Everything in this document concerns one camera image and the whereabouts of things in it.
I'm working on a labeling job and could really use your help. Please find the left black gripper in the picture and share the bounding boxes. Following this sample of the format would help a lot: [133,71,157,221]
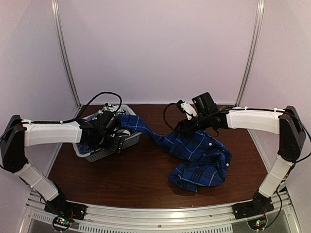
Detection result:
[96,132,124,153]

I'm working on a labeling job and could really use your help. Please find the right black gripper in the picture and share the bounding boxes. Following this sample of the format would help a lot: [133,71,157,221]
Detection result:
[175,113,210,136]

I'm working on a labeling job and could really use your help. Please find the blue plaid long sleeve shirt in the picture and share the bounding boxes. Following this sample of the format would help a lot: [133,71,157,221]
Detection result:
[118,114,232,192]

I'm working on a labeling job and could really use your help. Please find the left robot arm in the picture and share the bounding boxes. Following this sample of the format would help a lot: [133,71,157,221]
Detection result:
[0,111,121,216]

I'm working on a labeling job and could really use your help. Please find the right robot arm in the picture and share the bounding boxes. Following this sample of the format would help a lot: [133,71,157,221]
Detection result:
[175,92,308,215]

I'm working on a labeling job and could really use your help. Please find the grey plastic laundry basket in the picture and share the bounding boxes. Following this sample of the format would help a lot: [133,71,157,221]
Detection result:
[74,104,142,163]

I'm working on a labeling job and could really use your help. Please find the blue patterned shirt in basket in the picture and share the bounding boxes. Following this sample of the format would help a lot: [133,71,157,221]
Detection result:
[76,113,101,155]

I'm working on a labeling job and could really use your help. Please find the black white checked shirt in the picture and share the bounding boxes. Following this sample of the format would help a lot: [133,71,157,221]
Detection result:
[98,104,136,137]

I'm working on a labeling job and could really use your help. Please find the left circuit board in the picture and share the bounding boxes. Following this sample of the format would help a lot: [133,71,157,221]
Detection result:
[52,216,74,232]

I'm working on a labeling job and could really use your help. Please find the circuit board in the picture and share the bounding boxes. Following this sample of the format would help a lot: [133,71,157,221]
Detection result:
[52,216,74,232]
[247,216,267,231]

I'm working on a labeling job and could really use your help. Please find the right circuit board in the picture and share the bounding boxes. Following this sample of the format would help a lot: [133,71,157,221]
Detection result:
[247,216,267,231]

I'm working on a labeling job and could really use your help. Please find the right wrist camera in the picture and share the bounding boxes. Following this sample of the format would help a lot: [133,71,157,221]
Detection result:
[176,100,198,120]

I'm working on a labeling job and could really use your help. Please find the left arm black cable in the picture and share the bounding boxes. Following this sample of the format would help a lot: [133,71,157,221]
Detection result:
[0,91,122,168]

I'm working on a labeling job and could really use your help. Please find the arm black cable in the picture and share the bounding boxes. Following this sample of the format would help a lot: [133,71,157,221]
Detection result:
[0,91,122,168]
[162,102,311,224]

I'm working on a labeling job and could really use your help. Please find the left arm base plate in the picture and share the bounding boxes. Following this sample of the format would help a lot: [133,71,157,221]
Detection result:
[44,201,87,220]

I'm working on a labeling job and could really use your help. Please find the front aluminium rail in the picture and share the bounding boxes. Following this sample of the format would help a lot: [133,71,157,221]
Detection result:
[24,191,298,233]

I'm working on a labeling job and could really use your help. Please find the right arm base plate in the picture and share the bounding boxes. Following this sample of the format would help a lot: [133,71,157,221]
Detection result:
[232,200,275,219]

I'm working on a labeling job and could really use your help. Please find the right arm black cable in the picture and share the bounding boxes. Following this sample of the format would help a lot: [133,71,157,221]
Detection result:
[162,102,311,224]

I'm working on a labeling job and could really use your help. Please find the right aluminium frame post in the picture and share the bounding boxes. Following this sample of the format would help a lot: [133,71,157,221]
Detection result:
[237,0,265,105]

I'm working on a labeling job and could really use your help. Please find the aluminium frame post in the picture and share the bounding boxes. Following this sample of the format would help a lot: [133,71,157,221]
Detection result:
[51,0,81,108]
[237,0,265,105]

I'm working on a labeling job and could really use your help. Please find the left aluminium frame post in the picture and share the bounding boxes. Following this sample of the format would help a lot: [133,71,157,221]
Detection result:
[51,0,81,108]

